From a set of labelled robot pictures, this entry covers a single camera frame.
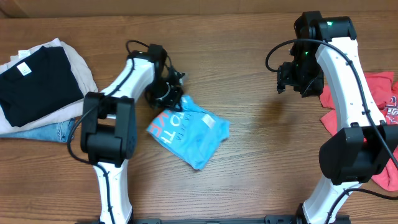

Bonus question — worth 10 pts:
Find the light blue printed t-shirt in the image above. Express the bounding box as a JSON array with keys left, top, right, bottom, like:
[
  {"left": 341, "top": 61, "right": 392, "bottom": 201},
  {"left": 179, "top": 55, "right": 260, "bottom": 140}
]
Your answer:
[{"left": 147, "top": 95, "right": 230, "bottom": 170}]

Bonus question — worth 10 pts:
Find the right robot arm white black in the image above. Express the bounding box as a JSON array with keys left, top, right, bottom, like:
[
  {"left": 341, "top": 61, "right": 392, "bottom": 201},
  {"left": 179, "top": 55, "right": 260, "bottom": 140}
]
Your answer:
[{"left": 266, "top": 11, "right": 397, "bottom": 223}]

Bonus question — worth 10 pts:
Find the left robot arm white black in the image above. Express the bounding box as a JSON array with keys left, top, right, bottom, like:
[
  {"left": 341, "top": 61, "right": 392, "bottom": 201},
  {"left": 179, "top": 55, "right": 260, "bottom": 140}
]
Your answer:
[{"left": 80, "top": 44, "right": 184, "bottom": 223}]

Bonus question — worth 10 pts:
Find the folded beige shirt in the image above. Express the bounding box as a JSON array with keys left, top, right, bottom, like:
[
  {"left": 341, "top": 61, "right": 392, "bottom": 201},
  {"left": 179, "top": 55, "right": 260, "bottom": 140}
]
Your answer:
[{"left": 1, "top": 38, "right": 98, "bottom": 134}]

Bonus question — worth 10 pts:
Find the red printed t-shirt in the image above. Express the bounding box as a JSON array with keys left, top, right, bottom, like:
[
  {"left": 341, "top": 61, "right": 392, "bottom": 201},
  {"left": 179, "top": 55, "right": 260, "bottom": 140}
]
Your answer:
[{"left": 320, "top": 72, "right": 397, "bottom": 192}]

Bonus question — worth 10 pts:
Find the folded light blue denim garment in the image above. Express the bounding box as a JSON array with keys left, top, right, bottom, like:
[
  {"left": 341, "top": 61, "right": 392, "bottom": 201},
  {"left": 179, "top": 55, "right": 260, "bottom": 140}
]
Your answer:
[{"left": 1, "top": 118, "right": 75, "bottom": 143}]

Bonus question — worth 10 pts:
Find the folded black shirt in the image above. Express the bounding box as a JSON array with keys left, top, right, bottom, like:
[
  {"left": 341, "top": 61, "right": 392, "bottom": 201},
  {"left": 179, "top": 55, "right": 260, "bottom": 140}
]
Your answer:
[{"left": 1, "top": 47, "right": 83, "bottom": 127}]

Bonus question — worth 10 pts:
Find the cardboard back panel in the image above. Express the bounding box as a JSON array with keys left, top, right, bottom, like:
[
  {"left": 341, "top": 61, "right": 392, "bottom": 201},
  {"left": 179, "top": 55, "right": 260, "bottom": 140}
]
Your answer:
[{"left": 1, "top": 0, "right": 397, "bottom": 18}]

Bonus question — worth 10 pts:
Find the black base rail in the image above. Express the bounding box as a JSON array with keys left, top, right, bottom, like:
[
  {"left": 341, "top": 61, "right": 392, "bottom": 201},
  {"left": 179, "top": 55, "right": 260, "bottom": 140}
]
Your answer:
[{"left": 127, "top": 214, "right": 352, "bottom": 224}]

